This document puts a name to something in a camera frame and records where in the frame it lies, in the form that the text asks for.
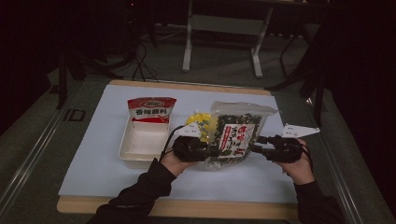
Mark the black chair frame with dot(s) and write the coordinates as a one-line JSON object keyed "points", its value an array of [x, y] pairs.
{"points": [[299, 77]]}

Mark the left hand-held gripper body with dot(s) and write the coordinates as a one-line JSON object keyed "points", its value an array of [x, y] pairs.
{"points": [[188, 147]]}

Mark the yellow packet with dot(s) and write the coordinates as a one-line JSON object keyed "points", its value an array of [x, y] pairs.
{"points": [[202, 119]]}

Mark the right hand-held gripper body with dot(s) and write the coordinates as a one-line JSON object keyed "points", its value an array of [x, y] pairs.
{"points": [[286, 149]]}

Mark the person's right hand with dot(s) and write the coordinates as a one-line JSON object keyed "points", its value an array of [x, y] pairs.
{"points": [[299, 171]]}

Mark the red and white seasoning packet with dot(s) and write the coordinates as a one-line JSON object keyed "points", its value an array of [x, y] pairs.
{"points": [[152, 109]]}

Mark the grey metal stand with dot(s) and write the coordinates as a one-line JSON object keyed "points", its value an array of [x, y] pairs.
{"points": [[224, 25]]}

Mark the white plastic container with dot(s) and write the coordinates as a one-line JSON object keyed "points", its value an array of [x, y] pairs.
{"points": [[143, 143]]}

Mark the clear bag of dried seaweed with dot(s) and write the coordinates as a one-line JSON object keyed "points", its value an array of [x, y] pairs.
{"points": [[239, 130]]}

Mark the person's left hand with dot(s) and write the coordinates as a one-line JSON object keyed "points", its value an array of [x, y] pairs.
{"points": [[174, 163]]}

